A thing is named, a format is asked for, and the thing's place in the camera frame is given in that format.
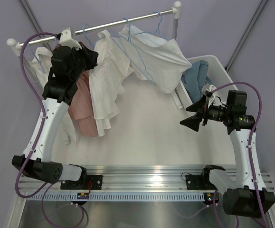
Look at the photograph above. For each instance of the blue wire hanger far left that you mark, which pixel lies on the blue wire hanger far left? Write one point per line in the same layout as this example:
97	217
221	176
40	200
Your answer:
37	57

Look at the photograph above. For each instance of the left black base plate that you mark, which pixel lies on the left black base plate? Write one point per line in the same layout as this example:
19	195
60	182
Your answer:
94	182

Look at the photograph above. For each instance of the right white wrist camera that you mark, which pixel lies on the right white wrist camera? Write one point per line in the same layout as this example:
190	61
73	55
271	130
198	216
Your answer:
207	90

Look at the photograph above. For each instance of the white garment far left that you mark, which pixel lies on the white garment far left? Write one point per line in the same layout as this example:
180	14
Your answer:
66	131

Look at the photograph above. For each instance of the blue wire hanger right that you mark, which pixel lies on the blue wire hanger right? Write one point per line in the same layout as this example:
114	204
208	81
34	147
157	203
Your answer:
158	31

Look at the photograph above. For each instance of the aluminium mounting rail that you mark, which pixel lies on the aluminium mounting rail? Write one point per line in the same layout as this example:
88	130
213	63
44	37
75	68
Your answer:
146	178

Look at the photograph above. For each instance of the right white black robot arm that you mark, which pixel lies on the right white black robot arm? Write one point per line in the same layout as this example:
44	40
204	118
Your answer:
246	196

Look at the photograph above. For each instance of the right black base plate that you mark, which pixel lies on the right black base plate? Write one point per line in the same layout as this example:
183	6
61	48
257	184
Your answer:
198	182

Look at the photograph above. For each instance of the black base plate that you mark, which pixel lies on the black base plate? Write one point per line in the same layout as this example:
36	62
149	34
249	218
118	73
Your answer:
198	182
94	182

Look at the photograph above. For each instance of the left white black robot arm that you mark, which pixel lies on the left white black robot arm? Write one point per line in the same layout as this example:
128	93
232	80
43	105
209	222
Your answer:
67	91

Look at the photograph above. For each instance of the white plastic basket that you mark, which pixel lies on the white plastic basket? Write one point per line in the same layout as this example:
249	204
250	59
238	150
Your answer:
216	73

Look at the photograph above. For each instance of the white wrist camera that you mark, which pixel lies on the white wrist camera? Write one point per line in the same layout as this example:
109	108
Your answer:
66	39
207	90

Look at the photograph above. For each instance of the white skirt on right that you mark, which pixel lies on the white skirt on right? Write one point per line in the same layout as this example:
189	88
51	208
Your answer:
163	59

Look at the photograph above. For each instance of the white slotted cable duct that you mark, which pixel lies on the white slotted cable duct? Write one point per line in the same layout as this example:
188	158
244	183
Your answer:
121	196

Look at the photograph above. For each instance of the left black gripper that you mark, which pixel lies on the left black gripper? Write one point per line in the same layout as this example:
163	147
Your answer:
90	56

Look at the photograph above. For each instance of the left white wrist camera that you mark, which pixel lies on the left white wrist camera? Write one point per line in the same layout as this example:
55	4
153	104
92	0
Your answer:
66	39

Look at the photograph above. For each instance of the blue wire hanger of skirt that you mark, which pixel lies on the blue wire hanger of skirt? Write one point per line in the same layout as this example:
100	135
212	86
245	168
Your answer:
128	39

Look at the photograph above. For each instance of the white ruffled dress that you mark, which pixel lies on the white ruffled dress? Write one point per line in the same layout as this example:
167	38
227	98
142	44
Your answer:
105	80

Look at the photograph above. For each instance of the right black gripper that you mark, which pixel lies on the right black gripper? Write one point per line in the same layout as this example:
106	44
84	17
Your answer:
195	107

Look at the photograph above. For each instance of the pink dress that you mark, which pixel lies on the pink dress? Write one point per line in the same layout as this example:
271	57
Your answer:
80	110

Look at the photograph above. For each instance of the blue denim skirt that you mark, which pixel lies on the blue denim skirt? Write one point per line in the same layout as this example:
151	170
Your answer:
195	78

